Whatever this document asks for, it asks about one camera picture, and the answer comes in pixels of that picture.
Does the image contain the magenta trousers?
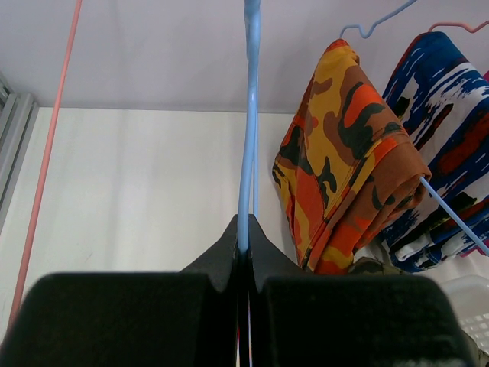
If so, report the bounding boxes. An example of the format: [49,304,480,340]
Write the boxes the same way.
[460,70,489,258]

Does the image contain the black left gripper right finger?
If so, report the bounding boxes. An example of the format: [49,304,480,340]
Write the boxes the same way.
[248,217,476,366]

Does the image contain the orange camouflage trousers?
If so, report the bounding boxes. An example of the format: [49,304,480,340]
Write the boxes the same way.
[272,39,431,274]

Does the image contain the left aluminium frame posts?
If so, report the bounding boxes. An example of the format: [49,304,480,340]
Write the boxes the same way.
[0,74,39,228]

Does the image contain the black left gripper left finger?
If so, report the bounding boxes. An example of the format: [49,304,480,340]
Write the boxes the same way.
[1,220,238,366]

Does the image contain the white perforated plastic basket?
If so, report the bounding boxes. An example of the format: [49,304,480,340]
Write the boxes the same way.
[441,275,489,353]

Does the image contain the grey yellow camouflage trousers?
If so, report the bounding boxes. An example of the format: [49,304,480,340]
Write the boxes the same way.
[348,257,406,276]

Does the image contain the light blue hanger camo trousers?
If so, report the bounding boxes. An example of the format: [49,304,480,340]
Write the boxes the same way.
[237,0,263,367]

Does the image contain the light blue hanger orange trousers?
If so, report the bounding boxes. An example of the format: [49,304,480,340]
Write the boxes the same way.
[338,0,488,256]

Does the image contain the blue white patterned trousers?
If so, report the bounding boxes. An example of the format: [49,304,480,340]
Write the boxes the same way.
[381,31,488,273]

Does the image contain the pink wire hanger blue trousers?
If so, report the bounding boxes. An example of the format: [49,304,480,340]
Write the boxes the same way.
[428,21,489,34]

